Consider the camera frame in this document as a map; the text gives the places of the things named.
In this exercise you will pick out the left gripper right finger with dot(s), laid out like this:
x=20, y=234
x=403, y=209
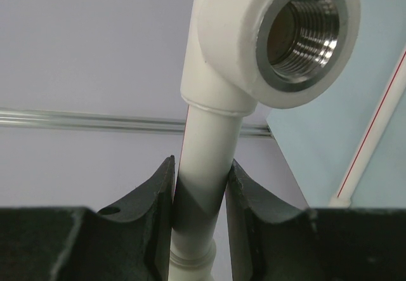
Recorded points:
x=273, y=240

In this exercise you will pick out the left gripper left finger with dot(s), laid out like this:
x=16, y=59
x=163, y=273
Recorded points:
x=127, y=240

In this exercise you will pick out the white PVC pipe frame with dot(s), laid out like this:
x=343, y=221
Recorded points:
x=281, y=53

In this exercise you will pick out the light blue table mat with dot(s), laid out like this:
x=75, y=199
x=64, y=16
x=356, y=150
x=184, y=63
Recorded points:
x=347, y=147

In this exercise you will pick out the aluminium frame post left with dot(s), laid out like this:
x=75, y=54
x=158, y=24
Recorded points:
x=48, y=119

